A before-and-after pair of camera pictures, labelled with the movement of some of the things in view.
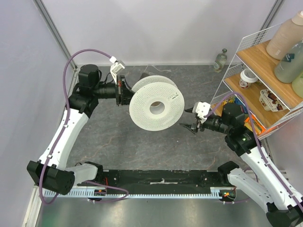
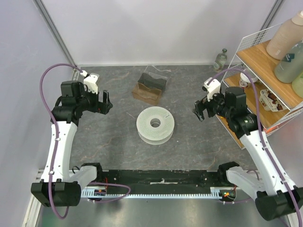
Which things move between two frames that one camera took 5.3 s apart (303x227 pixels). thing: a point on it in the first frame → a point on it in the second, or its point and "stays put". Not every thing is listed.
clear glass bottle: (220, 61) stays put
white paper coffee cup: (247, 76) stays put
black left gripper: (127, 94) → (102, 107)
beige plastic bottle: (287, 35) stays put
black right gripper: (197, 123) → (204, 108)
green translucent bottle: (291, 65) stays put
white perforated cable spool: (157, 104) → (155, 135)
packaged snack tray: (270, 101) stays put
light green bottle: (297, 85) stays put
